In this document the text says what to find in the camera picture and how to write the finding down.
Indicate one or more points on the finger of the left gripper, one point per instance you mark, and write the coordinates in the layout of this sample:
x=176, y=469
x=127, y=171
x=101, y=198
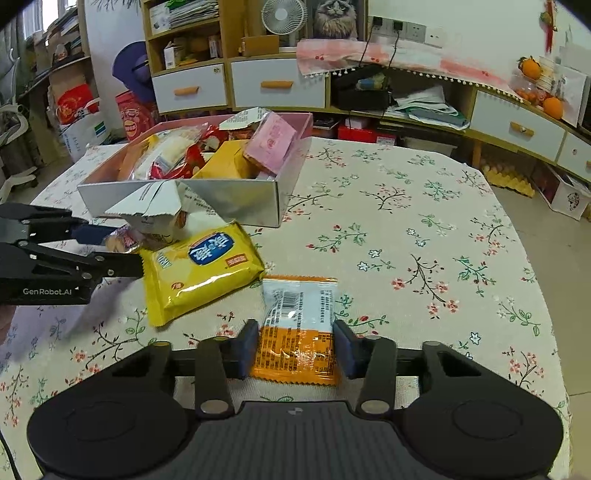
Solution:
x=43, y=265
x=40, y=224

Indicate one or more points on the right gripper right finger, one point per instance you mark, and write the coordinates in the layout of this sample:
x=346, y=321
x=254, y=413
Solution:
x=372, y=360

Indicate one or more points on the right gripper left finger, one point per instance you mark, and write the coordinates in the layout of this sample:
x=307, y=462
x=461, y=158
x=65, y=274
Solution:
x=218, y=360

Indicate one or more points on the orange white label packet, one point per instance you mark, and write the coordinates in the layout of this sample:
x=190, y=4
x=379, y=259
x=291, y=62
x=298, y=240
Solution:
x=296, y=344

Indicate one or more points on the large yellow biscuit pack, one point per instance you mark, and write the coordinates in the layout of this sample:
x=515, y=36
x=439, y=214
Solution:
x=192, y=273

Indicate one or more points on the white shopping bag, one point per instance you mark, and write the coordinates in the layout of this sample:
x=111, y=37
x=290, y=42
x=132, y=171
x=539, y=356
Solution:
x=81, y=121

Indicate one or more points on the red gift bag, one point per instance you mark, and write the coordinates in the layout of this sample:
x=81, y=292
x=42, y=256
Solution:
x=137, y=116

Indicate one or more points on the yellow snack packet in box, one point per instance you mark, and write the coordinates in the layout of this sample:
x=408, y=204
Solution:
x=228, y=162

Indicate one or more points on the purple plush toy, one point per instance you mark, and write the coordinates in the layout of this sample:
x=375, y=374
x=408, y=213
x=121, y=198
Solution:
x=131, y=68

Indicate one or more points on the pink snack box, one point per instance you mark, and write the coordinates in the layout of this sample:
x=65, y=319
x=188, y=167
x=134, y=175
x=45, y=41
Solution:
x=259, y=202

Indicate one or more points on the pink wrapped snack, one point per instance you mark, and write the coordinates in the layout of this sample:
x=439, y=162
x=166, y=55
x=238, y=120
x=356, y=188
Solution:
x=267, y=149

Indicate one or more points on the red box under cabinet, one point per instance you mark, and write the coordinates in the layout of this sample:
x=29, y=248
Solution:
x=366, y=135

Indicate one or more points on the wooden white drawer cabinet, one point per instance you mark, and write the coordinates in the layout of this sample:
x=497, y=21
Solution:
x=218, y=55

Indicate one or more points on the pink shelf cloth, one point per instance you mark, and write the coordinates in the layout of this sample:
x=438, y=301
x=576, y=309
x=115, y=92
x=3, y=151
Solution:
x=323, y=56

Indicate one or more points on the orange fruit lower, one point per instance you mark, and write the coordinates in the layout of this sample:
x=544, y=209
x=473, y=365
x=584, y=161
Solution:
x=553, y=107

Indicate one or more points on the orange fruit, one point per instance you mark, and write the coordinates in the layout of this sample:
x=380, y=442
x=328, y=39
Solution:
x=553, y=107
x=530, y=68

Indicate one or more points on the white desk fan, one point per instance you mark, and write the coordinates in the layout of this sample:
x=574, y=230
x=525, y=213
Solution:
x=285, y=18

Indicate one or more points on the orange fruit upper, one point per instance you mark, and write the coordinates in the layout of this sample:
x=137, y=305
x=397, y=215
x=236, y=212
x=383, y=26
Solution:
x=530, y=68

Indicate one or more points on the cat picture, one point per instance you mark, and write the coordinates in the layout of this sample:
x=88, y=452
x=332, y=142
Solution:
x=335, y=19

